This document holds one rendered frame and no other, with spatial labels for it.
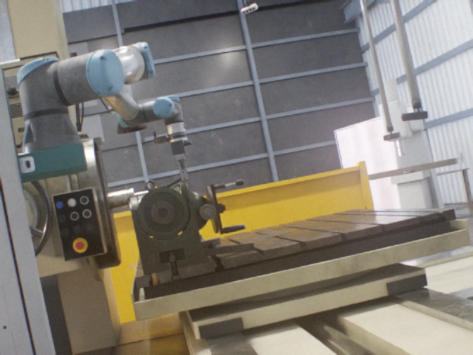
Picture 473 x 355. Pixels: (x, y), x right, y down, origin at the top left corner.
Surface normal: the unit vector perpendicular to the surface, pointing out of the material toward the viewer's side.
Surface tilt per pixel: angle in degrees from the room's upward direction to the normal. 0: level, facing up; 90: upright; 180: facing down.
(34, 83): 90
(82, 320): 90
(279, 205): 90
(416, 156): 90
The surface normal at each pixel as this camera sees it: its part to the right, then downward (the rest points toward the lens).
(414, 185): -0.48, 0.08
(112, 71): 0.95, -0.16
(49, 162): 0.20, -0.05
